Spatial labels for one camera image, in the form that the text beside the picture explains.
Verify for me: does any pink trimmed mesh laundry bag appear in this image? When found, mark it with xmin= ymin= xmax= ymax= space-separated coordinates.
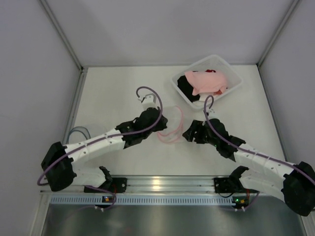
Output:
xmin=157 ymin=106 xmax=185 ymax=145

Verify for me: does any pink bra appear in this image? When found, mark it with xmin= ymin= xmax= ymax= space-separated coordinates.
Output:
xmin=185 ymin=70 xmax=227 ymax=95

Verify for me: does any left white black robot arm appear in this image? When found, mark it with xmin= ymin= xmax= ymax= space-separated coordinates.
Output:
xmin=41 ymin=108 xmax=168 ymax=192

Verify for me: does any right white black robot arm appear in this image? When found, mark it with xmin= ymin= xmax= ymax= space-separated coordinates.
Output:
xmin=183 ymin=118 xmax=315 ymax=216

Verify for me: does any black garment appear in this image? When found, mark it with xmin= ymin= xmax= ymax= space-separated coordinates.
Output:
xmin=177 ymin=75 xmax=200 ymax=102

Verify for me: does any white plastic basket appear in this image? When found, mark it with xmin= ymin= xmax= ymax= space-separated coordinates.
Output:
xmin=170 ymin=55 xmax=243 ymax=110

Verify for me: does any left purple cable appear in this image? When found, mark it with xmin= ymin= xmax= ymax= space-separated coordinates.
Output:
xmin=36 ymin=86 xmax=163 ymax=185

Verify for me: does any purple cable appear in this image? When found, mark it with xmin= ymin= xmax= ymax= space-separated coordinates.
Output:
xmin=36 ymin=86 xmax=163 ymax=185
xmin=203 ymin=95 xmax=315 ymax=185

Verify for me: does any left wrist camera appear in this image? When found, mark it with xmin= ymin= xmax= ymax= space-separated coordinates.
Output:
xmin=140 ymin=93 xmax=157 ymax=111

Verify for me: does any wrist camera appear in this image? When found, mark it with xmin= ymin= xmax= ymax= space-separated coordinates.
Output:
xmin=206 ymin=109 xmax=218 ymax=119
xmin=140 ymin=93 xmax=157 ymax=111

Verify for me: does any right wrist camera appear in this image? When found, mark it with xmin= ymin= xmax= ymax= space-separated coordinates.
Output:
xmin=206 ymin=109 xmax=218 ymax=119

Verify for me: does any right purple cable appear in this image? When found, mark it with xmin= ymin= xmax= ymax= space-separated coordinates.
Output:
xmin=203 ymin=95 xmax=315 ymax=185

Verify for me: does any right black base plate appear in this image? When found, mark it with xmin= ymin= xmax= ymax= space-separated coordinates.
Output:
xmin=214 ymin=177 xmax=242 ymax=194

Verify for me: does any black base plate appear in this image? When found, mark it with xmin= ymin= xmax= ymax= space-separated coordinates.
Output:
xmin=96 ymin=177 xmax=127 ymax=193
xmin=214 ymin=177 xmax=242 ymax=194

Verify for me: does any aluminium mounting rail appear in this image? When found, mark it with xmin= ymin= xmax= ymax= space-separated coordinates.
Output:
xmin=40 ymin=157 xmax=308 ymax=196

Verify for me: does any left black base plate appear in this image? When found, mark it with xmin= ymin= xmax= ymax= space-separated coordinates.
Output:
xmin=96 ymin=177 xmax=127 ymax=193

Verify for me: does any perforated white cable duct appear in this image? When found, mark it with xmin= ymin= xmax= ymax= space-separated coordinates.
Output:
xmin=50 ymin=195 xmax=245 ymax=206

